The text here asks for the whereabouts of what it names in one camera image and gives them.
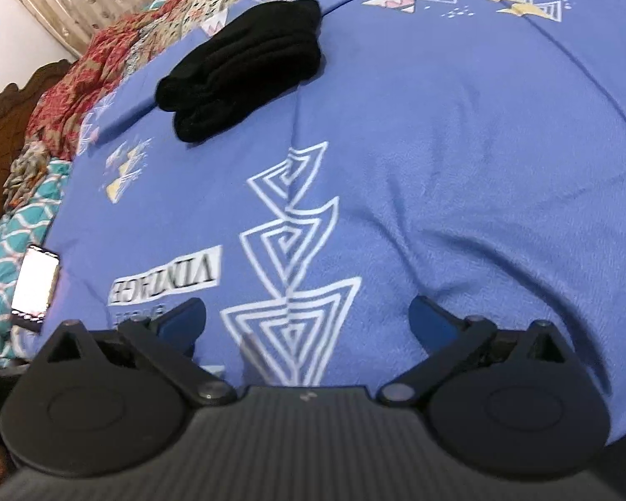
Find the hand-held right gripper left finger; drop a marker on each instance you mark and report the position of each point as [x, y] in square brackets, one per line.
[183, 323]

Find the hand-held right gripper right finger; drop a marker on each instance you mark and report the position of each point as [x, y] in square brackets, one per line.
[432, 323]

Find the black pants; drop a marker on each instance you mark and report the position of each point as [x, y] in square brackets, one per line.
[242, 70]

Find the blue printed bedsheet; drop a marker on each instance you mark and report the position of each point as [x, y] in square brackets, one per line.
[422, 177]

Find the smartphone with white screen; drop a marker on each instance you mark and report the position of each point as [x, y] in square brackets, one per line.
[35, 282]

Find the teal patterned pillow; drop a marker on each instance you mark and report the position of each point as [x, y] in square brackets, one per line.
[18, 266]

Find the multicoloured floral cloth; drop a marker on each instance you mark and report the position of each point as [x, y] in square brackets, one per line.
[27, 172]

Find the brown wooden headboard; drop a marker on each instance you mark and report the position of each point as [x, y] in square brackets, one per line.
[5, 135]

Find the red floral quilt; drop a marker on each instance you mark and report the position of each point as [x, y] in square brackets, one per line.
[104, 62]

